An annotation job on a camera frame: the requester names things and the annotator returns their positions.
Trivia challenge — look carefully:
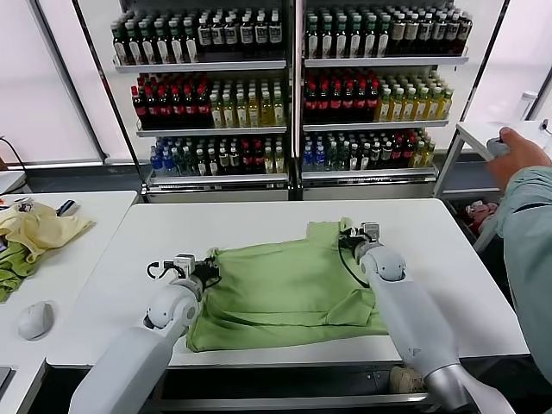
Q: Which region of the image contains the white computer mouse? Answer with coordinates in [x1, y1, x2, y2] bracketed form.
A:
[18, 301, 57, 342]

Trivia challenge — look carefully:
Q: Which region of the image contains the metal table frame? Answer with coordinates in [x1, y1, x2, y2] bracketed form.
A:
[154, 366, 432, 413]

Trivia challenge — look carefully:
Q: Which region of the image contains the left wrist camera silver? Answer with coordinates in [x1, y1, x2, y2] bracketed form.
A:
[173, 254, 196, 275]

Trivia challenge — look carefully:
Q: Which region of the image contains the beverage shelf unit narrow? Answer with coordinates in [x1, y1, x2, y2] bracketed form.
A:
[71, 0, 298, 204]

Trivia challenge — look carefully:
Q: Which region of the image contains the person's forearm pale sleeve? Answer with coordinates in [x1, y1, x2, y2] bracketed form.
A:
[495, 167, 552, 385]

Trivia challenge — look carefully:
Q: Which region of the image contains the beverage shelf unit wide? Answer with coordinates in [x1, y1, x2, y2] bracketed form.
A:
[295, 0, 510, 202]

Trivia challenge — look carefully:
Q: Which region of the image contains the person's hand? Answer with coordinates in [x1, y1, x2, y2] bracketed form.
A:
[489, 128, 552, 193]

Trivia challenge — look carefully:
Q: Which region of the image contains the beige crumpled object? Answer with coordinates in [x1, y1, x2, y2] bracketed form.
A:
[390, 365, 426, 393]

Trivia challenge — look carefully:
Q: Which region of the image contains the pale yellow garment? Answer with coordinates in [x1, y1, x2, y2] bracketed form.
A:
[0, 203, 95, 264]

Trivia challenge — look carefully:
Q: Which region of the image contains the black wall cable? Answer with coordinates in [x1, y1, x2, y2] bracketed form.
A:
[0, 135, 27, 172]

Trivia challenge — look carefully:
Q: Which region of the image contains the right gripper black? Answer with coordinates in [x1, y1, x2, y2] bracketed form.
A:
[340, 227, 367, 252]

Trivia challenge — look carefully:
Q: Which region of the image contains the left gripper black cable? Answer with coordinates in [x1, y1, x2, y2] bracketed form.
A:
[146, 260, 178, 280]

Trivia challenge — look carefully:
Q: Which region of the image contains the blue white striped item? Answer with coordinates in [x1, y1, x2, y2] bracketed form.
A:
[56, 199, 81, 218]

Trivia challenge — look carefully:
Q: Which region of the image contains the white side table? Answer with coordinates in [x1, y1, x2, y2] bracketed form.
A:
[433, 120, 552, 255]

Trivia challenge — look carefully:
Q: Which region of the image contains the crumpled green cloth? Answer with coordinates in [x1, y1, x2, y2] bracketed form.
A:
[0, 241, 38, 304]

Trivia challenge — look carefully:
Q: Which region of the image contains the pink red clothes heap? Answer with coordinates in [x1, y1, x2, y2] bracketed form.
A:
[464, 200, 501, 234]

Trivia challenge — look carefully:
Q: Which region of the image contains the light green t-shirt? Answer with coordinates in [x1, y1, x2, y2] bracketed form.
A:
[185, 217, 392, 354]

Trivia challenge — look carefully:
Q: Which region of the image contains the grey handheld controller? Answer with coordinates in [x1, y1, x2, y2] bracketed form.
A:
[486, 136, 511, 161]

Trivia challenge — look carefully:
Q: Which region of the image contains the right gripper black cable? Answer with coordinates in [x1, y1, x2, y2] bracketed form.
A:
[337, 241, 372, 289]

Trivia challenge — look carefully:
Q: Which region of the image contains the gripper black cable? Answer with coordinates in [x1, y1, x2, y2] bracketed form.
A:
[146, 260, 178, 280]
[337, 241, 372, 289]

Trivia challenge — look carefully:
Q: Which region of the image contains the grey laptop corner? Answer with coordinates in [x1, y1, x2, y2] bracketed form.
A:
[0, 366, 17, 396]

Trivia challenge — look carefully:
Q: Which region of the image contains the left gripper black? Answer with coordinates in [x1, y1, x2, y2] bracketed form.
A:
[192, 257, 222, 289]

